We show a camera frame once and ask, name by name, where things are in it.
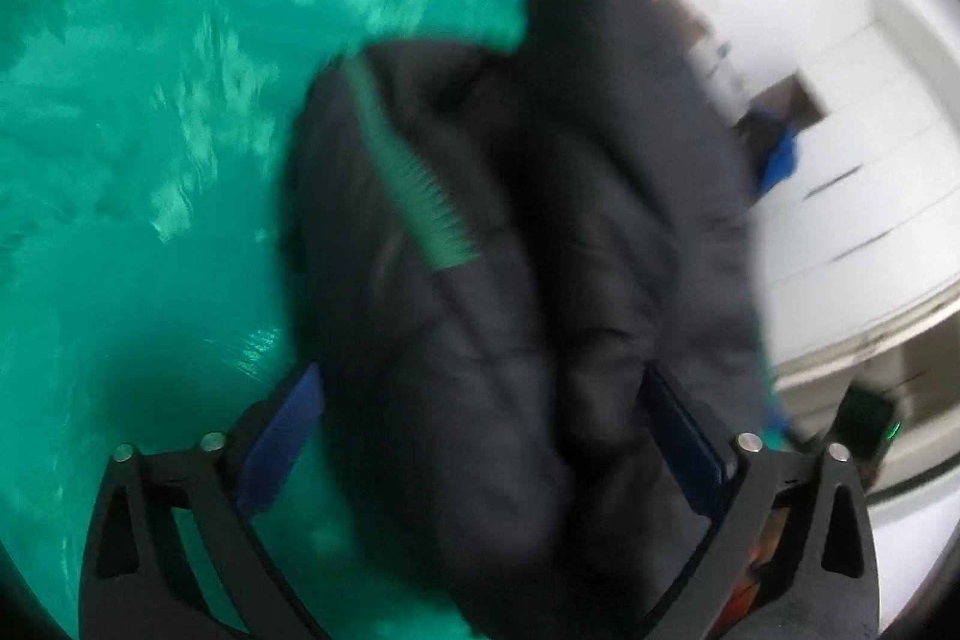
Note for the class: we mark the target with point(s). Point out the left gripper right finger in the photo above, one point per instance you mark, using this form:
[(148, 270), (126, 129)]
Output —
[(789, 551)]

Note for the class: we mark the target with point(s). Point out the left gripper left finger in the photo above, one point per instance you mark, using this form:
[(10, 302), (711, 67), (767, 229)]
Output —
[(136, 579)]

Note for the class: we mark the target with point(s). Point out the black puffer jacket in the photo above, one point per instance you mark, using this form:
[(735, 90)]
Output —
[(490, 248)]

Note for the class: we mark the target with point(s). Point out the black and blue clothes pile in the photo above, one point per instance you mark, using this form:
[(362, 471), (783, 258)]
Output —
[(770, 144)]

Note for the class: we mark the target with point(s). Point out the white wardrobe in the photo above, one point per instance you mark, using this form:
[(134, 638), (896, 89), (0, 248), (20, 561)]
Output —
[(867, 228)]

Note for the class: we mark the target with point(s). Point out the white bedside cabinet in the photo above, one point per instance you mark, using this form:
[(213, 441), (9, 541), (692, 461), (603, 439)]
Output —
[(711, 61)]

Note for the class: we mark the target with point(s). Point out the green bed blanket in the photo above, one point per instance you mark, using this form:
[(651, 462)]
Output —
[(140, 293)]

